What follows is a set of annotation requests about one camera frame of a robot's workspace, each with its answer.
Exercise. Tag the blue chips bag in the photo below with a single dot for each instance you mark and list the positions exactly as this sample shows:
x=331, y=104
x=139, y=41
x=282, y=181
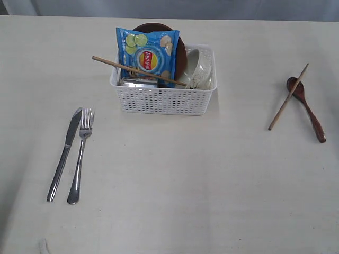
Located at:
x=153, y=52

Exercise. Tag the dark wooden spoon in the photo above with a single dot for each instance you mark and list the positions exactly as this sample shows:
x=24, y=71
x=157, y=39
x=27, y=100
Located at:
x=299, y=94

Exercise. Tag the silver fork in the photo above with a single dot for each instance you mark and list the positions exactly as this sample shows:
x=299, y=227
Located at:
x=85, y=131

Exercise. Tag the wooden chopstick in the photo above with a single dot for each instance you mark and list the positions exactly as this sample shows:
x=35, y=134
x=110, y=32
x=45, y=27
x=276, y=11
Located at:
x=136, y=70
x=274, y=121

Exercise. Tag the white perforated plastic basket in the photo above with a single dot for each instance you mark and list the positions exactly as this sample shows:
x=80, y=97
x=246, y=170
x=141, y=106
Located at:
x=172, y=101

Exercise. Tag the shiny steel cup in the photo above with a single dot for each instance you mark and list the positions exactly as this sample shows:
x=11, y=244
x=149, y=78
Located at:
x=139, y=82

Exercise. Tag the white ceramic bowl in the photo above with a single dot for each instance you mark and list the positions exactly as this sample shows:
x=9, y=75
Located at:
x=198, y=71

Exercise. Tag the silver table knife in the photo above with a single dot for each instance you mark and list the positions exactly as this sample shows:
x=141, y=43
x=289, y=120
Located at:
x=72, y=128

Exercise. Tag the brown round plate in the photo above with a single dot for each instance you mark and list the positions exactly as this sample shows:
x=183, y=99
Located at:
x=181, y=56

